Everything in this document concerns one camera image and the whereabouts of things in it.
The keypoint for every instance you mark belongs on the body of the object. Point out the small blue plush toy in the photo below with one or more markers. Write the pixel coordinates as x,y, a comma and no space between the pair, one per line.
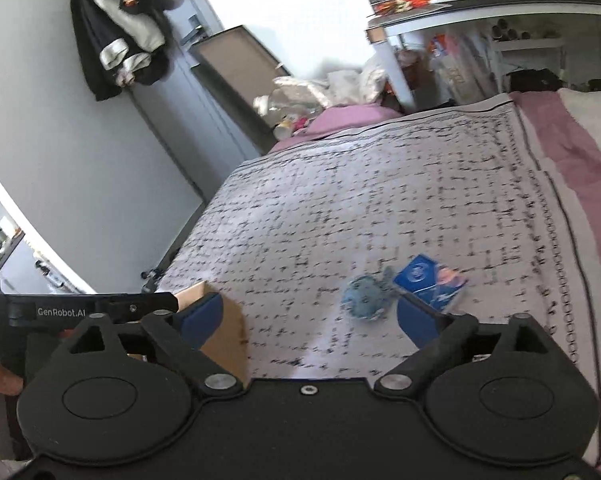
365,297

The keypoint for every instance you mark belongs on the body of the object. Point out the brown cardboard box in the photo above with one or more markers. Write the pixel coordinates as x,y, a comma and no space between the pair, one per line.
230,55
225,345

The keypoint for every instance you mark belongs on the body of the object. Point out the person's left hand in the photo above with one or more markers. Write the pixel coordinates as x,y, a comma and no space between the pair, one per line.
0,375

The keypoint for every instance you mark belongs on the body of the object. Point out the cream blanket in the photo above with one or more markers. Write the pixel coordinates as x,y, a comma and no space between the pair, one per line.
600,110

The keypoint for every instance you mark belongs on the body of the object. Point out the white chair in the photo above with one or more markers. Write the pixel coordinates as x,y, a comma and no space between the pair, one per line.
525,45

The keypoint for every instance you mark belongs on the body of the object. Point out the grey door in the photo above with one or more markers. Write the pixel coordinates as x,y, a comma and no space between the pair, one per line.
190,105

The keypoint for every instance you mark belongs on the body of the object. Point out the pile of clear plastic bags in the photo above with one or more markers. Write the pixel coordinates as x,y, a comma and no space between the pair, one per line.
340,82

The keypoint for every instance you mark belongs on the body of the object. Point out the flat brown cardboard box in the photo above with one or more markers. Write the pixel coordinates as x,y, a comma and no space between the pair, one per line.
230,55

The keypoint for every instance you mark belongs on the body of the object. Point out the blue tissue packet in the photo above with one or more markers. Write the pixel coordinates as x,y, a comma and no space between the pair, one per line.
430,280

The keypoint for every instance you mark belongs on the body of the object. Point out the black and white sneakers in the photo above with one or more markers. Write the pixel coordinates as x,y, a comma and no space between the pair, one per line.
150,276

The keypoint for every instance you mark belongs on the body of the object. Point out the black bag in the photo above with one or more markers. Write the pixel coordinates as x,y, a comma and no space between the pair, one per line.
533,80

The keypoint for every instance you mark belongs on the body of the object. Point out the white and red plastic bag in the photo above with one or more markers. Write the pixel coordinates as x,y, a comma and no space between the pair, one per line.
455,65

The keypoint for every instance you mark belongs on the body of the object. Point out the hanging black and white jackets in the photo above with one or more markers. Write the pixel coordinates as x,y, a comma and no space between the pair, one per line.
110,35

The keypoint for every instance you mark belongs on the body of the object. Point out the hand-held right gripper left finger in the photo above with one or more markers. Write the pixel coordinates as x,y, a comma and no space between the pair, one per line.
205,317

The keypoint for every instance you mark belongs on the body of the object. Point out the black-and-white printed blanket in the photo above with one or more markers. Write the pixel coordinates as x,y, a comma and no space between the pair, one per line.
380,185

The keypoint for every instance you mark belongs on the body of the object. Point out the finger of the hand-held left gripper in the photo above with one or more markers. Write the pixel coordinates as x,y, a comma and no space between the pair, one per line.
130,305

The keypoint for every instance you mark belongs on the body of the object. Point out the white desk with dark top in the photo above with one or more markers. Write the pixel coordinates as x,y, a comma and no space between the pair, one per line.
480,16

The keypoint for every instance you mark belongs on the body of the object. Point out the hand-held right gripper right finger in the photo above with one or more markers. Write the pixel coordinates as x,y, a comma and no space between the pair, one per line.
415,317

